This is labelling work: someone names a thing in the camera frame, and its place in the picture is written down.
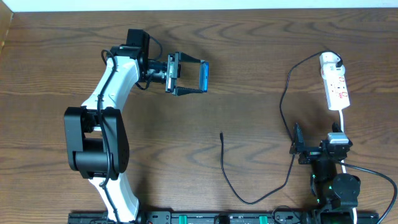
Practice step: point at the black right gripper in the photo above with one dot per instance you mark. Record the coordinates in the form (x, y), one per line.
(311, 152)

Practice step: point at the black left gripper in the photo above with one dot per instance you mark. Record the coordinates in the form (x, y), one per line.
(173, 72)

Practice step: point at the blue Galaxy smartphone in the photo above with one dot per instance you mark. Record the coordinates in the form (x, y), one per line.
(204, 74)

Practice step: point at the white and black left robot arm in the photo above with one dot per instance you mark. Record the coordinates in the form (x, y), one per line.
(96, 139)

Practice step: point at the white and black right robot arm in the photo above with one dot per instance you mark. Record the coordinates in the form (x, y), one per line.
(336, 192)

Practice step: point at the white power strip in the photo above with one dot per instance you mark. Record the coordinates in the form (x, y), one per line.
(335, 88)

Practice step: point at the white USB wall charger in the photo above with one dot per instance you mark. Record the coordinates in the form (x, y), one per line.
(330, 70)

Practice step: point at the black mounting rail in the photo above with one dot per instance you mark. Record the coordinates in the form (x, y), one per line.
(164, 217)

